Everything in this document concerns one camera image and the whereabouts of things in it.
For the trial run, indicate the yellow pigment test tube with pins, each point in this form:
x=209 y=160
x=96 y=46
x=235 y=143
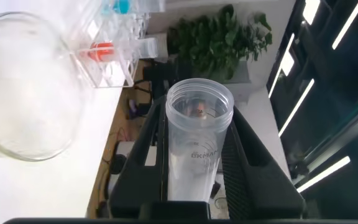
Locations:
x=197 y=149

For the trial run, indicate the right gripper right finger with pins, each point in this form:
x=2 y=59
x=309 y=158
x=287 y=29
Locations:
x=259 y=180

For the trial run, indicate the clear glass beaker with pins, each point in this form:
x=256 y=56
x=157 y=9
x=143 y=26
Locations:
x=26 y=93

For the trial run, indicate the blue pigment test tube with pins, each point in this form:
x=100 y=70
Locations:
x=121 y=6

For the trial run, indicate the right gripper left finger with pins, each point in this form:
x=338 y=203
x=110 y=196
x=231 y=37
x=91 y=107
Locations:
x=138 y=174

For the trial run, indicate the clear acrylic test tube rack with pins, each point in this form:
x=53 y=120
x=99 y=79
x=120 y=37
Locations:
x=113 y=74

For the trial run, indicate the green leafy plant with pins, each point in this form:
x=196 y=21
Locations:
x=216 y=43

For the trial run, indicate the red pigment test tube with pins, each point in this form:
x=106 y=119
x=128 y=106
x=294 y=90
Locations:
x=101 y=51

